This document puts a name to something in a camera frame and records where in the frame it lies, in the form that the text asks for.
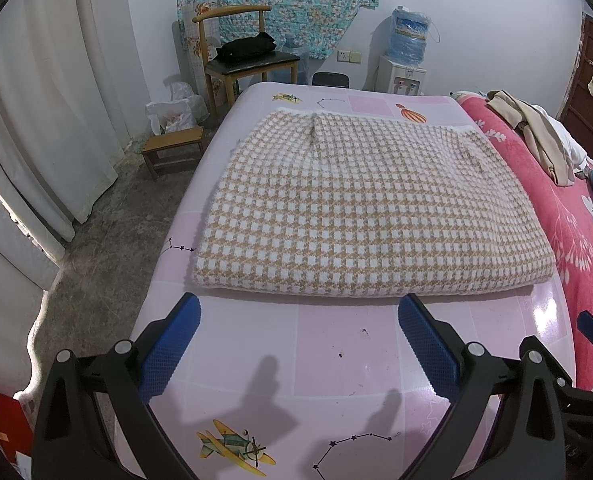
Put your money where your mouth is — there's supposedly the tile-pattern printed board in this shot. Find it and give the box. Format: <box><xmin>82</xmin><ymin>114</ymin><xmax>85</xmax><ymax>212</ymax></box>
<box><xmin>179</xmin><ymin>2</ymin><xmax>242</xmax><ymax>106</ymax></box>

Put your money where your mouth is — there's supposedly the white garment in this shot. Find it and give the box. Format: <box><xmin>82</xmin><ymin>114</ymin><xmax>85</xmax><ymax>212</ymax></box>
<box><xmin>556</xmin><ymin>120</ymin><xmax>593</xmax><ymax>172</ymax></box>

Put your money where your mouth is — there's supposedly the white curtain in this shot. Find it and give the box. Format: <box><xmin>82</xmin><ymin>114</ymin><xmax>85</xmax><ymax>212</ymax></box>
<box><xmin>0</xmin><ymin>0</ymin><xmax>144</xmax><ymax>293</ymax></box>

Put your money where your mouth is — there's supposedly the pink floral blanket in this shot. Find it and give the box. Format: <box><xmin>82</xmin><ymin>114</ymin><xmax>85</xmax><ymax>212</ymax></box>
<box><xmin>451</xmin><ymin>91</ymin><xmax>593</xmax><ymax>396</ymax></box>

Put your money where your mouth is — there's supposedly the small wooden stool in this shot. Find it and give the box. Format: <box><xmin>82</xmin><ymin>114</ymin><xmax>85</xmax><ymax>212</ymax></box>
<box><xmin>141</xmin><ymin>126</ymin><xmax>206</xmax><ymax>181</ymax></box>

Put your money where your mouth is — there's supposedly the black trash bin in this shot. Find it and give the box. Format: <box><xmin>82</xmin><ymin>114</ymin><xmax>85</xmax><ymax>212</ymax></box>
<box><xmin>312</xmin><ymin>72</ymin><xmax>349</xmax><ymax>90</ymax></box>

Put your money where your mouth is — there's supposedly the black bag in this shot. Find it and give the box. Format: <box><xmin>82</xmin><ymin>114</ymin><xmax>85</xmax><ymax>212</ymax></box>
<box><xmin>215</xmin><ymin>31</ymin><xmax>278</xmax><ymax>63</ymax></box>

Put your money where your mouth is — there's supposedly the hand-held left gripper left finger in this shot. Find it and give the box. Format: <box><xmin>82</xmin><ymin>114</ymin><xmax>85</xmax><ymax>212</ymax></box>
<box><xmin>30</xmin><ymin>292</ymin><xmax>202</xmax><ymax>480</ymax></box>

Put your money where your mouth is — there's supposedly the wooden chair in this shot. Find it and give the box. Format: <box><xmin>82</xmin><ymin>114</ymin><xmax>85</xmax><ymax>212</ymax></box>
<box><xmin>191</xmin><ymin>5</ymin><xmax>298</xmax><ymax>121</ymax></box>

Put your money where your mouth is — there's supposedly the beige white checkered blanket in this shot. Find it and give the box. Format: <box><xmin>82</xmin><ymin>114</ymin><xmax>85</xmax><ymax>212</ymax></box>
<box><xmin>191</xmin><ymin>109</ymin><xmax>557</xmax><ymax>297</ymax></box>

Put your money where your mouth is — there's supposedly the wrapped blue water bottle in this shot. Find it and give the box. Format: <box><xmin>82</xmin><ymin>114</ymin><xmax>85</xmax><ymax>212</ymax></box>
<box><xmin>389</xmin><ymin>7</ymin><xmax>433</xmax><ymax>67</ymax></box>

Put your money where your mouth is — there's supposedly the white water dispenser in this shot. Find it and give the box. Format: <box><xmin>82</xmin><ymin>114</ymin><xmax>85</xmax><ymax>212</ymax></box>
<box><xmin>377</xmin><ymin>54</ymin><xmax>427</xmax><ymax>97</ymax></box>

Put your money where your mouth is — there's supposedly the beige clothes pile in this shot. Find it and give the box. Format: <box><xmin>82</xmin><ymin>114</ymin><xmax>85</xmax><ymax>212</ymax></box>
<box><xmin>486</xmin><ymin>90</ymin><xmax>577</xmax><ymax>187</ymax></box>

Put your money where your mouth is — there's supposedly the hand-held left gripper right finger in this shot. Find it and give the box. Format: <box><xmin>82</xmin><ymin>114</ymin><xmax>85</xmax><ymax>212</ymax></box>
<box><xmin>397</xmin><ymin>292</ymin><xmax>577</xmax><ymax>480</ymax></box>

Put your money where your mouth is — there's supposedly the white plastic bag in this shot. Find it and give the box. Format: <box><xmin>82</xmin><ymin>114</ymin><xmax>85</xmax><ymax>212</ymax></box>
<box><xmin>145</xmin><ymin>77</ymin><xmax>210</xmax><ymax>136</ymax></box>

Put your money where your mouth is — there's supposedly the red cardboard box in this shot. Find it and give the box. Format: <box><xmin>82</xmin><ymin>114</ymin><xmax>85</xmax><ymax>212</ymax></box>
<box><xmin>0</xmin><ymin>386</ymin><xmax>34</xmax><ymax>466</ymax></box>

